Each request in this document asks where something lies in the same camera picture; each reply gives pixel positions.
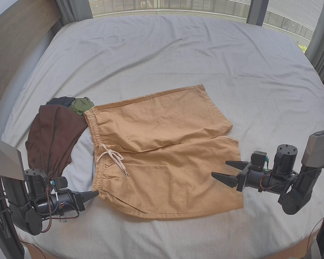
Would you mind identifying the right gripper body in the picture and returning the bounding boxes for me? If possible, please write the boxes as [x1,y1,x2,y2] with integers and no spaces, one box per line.
[236,162,272,193]

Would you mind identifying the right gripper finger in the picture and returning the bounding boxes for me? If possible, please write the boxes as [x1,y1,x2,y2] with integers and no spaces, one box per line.
[211,172,239,189]
[225,160,250,172]

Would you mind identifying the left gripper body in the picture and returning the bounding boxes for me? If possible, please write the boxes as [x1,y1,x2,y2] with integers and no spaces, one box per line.
[53,191,87,213]

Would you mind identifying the tan shorts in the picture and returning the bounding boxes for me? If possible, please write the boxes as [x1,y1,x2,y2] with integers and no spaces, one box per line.
[84,84,245,220]

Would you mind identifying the bed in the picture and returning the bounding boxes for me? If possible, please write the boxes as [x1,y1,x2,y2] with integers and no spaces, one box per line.
[0,0,324,259]

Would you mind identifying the pale blue garment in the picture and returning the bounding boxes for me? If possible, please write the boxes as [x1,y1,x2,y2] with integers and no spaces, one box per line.
[58,132,98,199]

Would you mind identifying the brown garment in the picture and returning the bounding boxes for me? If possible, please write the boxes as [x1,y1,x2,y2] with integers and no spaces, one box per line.
[25,104,89,188]

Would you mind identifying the olive green garment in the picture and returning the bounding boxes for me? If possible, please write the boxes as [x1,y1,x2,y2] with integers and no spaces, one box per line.
[69,97,94,117]

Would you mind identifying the dark blue garment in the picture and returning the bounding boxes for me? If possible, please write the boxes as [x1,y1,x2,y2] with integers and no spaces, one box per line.
[46,97,75,108]

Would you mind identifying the grey-green curtain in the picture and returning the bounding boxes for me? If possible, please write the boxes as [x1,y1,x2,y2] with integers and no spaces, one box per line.
[305,0,324,76]
[50,0,93,25]

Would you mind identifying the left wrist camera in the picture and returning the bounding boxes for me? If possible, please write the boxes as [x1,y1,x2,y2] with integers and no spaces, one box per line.
[51,176,69,194]

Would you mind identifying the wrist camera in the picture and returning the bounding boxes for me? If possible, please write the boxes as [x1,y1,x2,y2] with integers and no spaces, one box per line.
[250,151,268,171]
[51,176,69,194]

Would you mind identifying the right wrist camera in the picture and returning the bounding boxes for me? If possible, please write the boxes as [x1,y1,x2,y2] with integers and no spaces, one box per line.
[250,151,268,171]

